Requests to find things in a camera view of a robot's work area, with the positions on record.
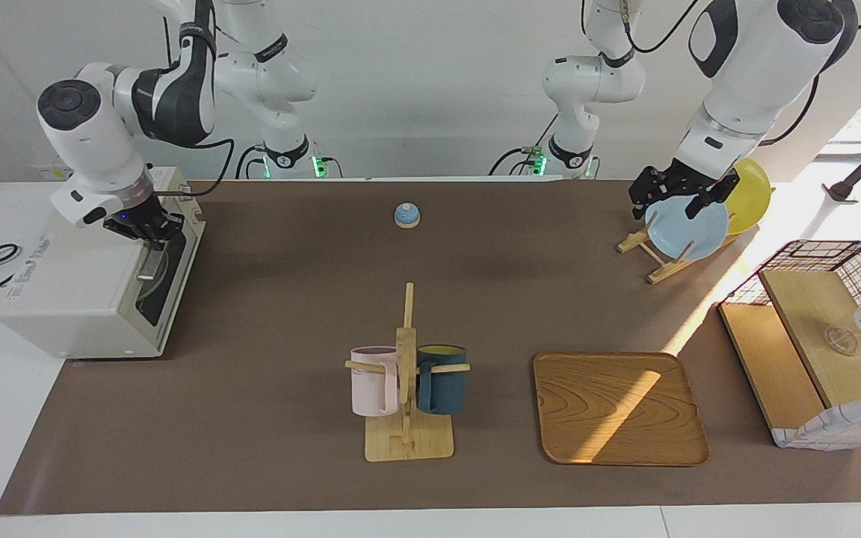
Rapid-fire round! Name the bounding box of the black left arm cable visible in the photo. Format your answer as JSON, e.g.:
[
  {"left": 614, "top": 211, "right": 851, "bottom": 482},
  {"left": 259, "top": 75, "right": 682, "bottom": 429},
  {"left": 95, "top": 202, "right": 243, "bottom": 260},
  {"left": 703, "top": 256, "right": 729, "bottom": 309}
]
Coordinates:
[{"left": 580, "top": 0, "right": 824, "bottom": 146}]

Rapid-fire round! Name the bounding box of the black base cable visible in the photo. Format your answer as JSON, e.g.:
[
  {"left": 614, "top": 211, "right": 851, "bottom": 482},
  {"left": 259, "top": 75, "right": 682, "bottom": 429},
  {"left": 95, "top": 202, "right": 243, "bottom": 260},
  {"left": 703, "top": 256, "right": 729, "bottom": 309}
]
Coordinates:
[
  {"left": 489, "top": 112, "right": 560, "bottom": 176},
  {"left": 235, "top": 143, "right": 267, "bottom": 180}
]

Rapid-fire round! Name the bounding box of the light blue plate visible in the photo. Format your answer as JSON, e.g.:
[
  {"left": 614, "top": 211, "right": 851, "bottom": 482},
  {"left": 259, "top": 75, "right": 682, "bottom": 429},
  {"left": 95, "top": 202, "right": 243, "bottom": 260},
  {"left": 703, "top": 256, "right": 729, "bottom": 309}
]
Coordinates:
[{"left": 645, "top": 196, "right": 730, "bottom": 262}]

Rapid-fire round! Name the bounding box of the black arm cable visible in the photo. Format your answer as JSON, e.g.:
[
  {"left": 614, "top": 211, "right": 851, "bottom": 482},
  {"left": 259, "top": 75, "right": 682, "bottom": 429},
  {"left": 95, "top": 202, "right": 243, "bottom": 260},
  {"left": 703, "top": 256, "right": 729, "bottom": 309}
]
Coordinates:
[
  {"left": 150, "top": 0, "right": 235, "bottom": 199},
  {"left": 580, "top": 0, "right": 824, "bottom": 146}
]

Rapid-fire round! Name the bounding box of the brown table mat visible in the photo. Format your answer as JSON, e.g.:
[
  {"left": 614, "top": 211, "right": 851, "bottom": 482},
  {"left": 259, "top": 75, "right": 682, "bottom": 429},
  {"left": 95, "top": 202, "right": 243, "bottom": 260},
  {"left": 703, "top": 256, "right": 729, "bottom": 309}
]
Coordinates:
[{"left": 0, "top": 179, "right": 861, "bottom": 516}]

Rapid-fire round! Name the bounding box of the cream toaster oven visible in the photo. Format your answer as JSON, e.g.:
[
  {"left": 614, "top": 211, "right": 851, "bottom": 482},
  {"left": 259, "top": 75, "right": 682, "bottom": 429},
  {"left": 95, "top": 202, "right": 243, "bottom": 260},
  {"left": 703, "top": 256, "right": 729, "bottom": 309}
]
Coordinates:
[{"left": 0, "top": 166, "right": 207, "bottom": 361}]

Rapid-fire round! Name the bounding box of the wooden shelf with wire basket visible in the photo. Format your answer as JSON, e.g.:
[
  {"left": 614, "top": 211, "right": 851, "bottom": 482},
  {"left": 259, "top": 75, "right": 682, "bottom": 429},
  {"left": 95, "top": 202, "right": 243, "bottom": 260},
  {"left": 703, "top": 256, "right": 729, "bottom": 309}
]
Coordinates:
[{"left": 718, "top": 239, "right": 861, "bottom": 451}]

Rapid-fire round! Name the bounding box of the wooden plate rack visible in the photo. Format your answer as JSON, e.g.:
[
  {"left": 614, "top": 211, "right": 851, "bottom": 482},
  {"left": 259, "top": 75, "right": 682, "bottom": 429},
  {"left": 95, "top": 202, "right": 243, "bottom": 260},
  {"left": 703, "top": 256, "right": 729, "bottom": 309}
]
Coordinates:
[{"left": 617, "top": 213, "right": 738, "bottom": 285}]

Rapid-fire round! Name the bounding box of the dark teal mug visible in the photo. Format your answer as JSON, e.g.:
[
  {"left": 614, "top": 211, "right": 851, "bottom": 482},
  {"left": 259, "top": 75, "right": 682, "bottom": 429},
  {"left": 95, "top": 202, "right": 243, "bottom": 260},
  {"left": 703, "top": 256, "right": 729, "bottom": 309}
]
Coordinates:
[{"left": 416, "top": 344, "right": 468, "bottom": 416}]

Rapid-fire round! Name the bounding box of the small clear glass item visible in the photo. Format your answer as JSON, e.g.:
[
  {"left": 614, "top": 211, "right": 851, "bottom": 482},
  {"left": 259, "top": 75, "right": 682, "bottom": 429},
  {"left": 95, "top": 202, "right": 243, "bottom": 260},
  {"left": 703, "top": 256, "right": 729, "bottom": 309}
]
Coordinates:
[{"left": 823, "top": 325, "right": 859, "bottom": 356}]

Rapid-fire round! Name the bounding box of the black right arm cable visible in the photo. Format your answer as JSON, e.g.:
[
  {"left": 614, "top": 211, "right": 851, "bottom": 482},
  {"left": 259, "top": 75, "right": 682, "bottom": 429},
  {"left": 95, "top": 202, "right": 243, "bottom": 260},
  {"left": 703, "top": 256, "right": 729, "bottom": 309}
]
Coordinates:
[{"left": 150, "top": 0, "right": 235, "bottom": 199}]

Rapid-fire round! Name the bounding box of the wooden mug tree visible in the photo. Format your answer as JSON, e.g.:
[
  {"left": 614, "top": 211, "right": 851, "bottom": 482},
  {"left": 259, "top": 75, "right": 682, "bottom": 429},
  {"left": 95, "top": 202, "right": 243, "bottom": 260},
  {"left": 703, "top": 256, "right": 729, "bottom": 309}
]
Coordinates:
[{"left": 345, "top": 282, "right": 471, "bottom": 463}]

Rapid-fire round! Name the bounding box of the yellow plate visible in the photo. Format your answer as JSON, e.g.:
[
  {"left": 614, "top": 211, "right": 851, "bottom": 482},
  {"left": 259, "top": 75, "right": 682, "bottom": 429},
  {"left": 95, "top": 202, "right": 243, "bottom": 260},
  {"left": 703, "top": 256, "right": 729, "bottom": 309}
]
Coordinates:
[{"left": 722, "top": 158, "right": 773, "bottom": 236}]

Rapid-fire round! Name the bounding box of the pink mug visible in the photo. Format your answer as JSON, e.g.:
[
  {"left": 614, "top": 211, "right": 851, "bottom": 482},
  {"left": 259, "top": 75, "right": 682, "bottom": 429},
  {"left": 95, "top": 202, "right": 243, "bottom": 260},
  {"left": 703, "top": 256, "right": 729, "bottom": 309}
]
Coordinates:
[{"left": 350, "top": 346, "right": 401, "bottom": 417}]

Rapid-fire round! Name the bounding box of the wooden serving tray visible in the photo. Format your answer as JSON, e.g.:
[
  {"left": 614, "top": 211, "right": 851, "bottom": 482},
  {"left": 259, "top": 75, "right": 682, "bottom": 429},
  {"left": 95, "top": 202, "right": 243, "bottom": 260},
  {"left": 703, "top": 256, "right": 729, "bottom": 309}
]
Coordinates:
[{"left": 533, "top": 352, "right": 710, "bottom": 468}]

